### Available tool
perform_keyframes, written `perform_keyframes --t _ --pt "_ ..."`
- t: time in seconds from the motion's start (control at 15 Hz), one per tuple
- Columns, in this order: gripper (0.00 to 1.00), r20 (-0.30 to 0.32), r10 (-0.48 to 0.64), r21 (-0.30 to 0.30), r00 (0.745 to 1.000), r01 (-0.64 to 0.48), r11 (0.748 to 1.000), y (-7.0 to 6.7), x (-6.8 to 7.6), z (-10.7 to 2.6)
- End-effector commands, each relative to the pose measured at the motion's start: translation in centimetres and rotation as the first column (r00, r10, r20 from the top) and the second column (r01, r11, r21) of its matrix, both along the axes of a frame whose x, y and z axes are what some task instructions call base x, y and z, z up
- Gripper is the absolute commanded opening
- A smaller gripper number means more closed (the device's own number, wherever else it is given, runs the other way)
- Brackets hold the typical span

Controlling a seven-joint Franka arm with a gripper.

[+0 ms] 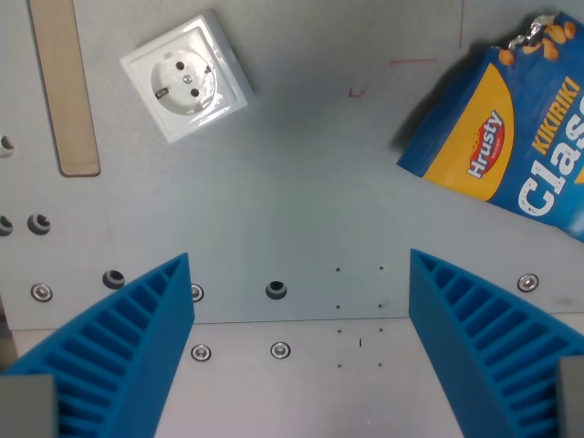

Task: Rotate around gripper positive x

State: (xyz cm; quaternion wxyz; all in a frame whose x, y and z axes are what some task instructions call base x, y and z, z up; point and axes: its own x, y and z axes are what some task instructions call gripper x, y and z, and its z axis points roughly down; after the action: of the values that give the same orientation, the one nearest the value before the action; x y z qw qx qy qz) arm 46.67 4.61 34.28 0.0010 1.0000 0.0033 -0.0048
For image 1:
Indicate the silver table screw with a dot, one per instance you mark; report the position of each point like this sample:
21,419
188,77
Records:
528,283
280,350
201,352
41,292
196,292

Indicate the light wooden strip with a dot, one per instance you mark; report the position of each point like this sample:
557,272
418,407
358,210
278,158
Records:
64,86

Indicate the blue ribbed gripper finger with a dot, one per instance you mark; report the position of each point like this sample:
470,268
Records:
118,347
465,337

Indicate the blue Hrusty snack bag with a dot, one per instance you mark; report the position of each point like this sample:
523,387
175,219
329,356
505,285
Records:
506,132

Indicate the white wall power socket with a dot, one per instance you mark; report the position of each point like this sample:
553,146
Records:
187,77

